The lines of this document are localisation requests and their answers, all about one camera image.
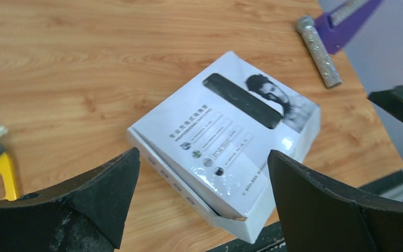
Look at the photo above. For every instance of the glittery silver cylinder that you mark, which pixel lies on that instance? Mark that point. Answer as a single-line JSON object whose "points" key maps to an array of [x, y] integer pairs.
{"points": [[305, 27]]}

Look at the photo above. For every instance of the yellow plastic triangle toy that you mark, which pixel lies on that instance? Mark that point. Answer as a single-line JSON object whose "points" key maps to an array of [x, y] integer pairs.
{"points": [[8, 175]]}

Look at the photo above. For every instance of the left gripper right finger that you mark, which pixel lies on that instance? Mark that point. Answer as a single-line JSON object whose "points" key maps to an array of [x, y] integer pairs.
{"points": [[319, 213]]}

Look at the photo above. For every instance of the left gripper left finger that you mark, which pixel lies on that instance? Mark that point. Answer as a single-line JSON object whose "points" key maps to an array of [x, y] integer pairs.
{"points": [[84, 213]]}

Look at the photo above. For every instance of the white box with black tray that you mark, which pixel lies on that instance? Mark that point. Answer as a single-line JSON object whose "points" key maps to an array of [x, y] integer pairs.
{"points": [[210, 140]]}

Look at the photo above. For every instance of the purple wedge stand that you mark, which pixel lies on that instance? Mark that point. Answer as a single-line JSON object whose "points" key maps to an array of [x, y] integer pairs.
{"points": [[338, 27]]}

